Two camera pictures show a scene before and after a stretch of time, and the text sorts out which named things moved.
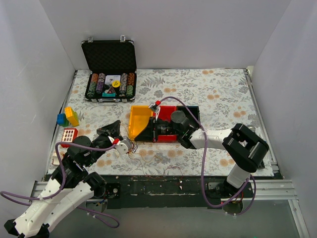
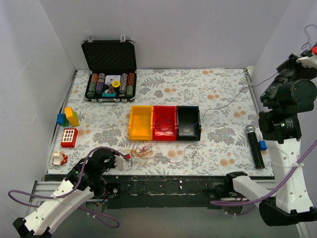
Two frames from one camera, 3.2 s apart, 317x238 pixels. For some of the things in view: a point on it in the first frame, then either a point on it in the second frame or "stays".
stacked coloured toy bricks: x=69 y=118 stays
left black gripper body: x=104 y=134 → x=109 y=161
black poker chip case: x=112 y=76 stays
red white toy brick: x=68 y=136 stays
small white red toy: x=55 y=161 stays
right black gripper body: x=153 y=130 → x=288 y=66
